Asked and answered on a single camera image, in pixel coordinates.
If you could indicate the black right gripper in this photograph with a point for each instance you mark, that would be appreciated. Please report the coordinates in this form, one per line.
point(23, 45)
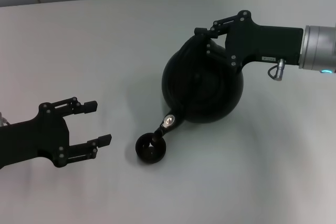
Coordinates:
point(262, 43)

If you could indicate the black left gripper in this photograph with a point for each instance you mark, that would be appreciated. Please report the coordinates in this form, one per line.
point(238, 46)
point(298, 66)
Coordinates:
point(31, 140)

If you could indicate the small black teacup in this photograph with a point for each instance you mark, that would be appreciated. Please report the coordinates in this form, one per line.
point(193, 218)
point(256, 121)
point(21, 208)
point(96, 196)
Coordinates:
point(147, 155)

